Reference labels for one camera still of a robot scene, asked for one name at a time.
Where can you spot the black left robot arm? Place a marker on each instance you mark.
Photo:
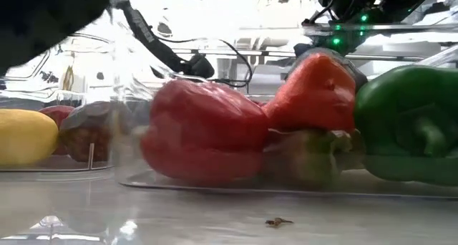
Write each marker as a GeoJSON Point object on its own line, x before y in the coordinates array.
{"type": "Point", "coordinates": [35, 23]}

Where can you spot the clear plastic basket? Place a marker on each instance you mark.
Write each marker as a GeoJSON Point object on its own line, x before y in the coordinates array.
{"type": "Point", "coordinates": [250, 190]}
{"type": "Point", "coordinates": [89, 159]}

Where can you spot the green bell pepper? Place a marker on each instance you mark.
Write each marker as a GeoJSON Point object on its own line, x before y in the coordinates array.
{"type": "Point", "coordinates": [411, 130]}

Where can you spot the yellow lemon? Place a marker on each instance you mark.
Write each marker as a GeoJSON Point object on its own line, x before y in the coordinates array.
{"type": "Point", "coordinates": [25, 137]}

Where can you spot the small brown dried stem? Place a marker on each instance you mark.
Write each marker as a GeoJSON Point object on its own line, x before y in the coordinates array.
{"type": "Point", "coordinates": [277, 222]}

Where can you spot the dark red chili pepper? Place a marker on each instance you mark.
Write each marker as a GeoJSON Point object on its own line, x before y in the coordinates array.
{"type": "Point", "coordinates": [307, 155]}

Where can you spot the dark brown round fruit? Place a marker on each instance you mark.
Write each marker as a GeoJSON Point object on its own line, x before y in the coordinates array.
{"type": "Point", "coordinates": [86, 137]}

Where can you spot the black ceiling fixture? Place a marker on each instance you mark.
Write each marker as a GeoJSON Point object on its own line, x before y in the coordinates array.
{"type": "Point", "coordinates": [164, 29]}

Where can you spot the red bell pepper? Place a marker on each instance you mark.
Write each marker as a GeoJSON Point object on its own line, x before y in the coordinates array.
{"type": "Point", "coordinates": [204, 130]}

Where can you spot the orange-red bell pepper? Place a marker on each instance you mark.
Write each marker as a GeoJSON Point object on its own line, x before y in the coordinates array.
{"type": "Point", "coordinates": [315, 94]}

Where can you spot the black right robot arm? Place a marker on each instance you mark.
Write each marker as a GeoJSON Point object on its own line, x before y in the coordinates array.
{"type": "Point", "coordinates": [375, 1]}

